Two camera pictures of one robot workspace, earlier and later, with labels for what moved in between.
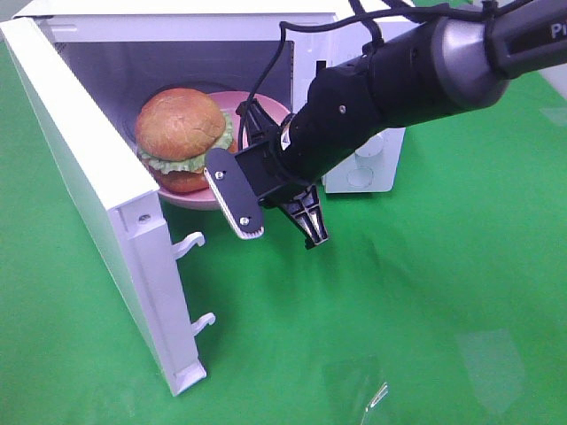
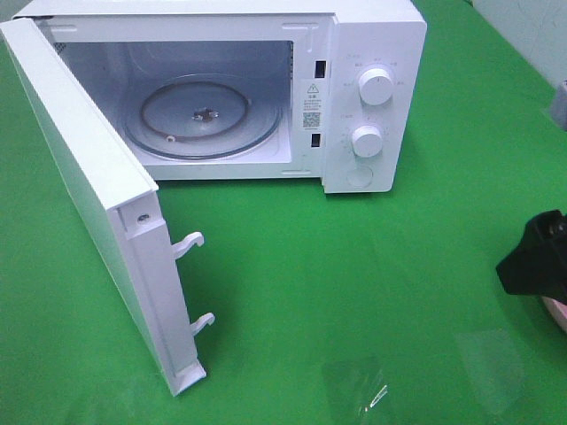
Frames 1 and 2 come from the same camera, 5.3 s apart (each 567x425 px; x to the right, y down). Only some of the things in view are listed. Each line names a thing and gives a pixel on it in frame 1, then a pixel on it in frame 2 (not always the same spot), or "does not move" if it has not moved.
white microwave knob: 371,149 does not move
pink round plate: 233,100 -> 558,310
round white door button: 361,176 does not move
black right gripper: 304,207 -> 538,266
